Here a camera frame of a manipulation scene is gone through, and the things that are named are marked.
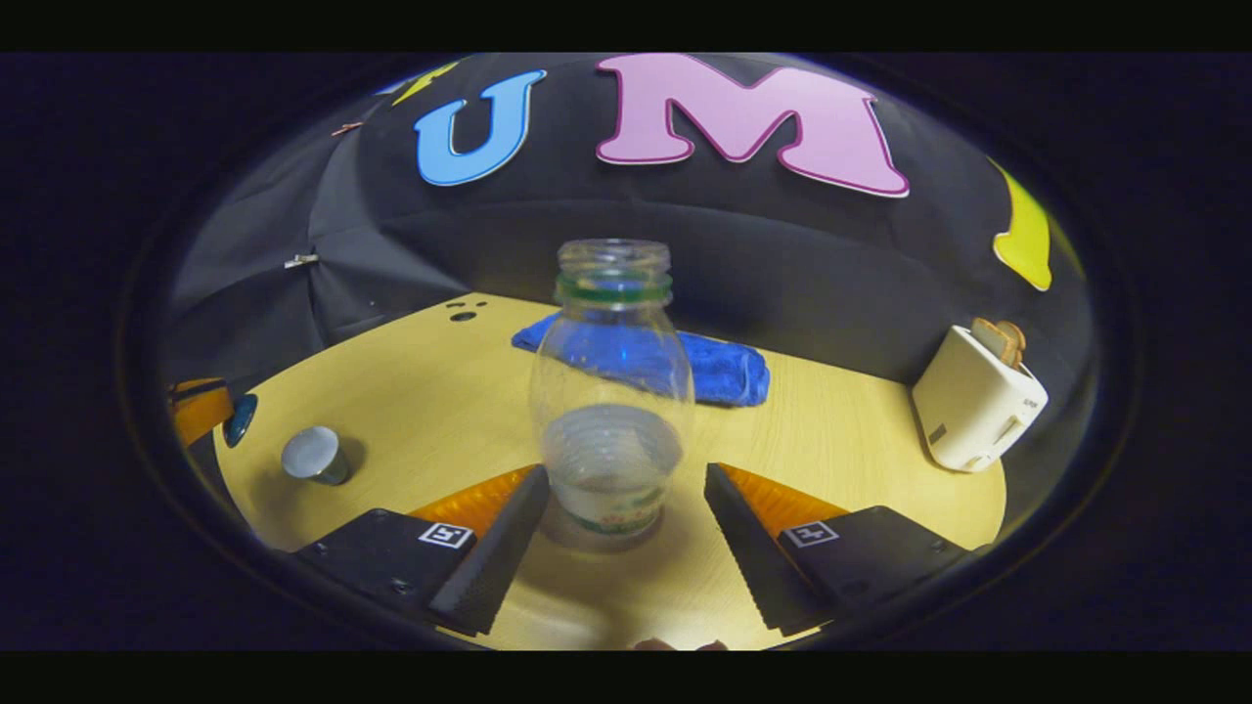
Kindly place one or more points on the silver metal clip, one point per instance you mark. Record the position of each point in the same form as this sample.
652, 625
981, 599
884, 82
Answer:
301, 260

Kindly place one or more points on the white toaster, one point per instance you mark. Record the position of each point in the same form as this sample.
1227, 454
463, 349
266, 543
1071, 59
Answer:
978, 411

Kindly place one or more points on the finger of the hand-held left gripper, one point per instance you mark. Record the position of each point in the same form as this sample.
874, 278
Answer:
201, 413

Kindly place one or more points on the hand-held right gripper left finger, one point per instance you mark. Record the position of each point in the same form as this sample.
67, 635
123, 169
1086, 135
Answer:
509, 548

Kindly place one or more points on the toast slice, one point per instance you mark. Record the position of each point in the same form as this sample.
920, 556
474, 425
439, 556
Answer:
1000, 340

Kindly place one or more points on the blue towel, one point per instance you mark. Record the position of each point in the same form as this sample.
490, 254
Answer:
729, 372

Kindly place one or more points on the clear plastic water bottle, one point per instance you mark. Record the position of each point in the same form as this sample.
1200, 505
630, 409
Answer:
611, 469

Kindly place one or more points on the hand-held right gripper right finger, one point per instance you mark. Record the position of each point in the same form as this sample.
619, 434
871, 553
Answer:
743, 548

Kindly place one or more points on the red metal clip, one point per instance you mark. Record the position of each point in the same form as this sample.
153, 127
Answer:
346, 128

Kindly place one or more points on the black backdrop cloth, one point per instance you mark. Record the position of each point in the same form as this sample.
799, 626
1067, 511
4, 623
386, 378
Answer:
782, 264

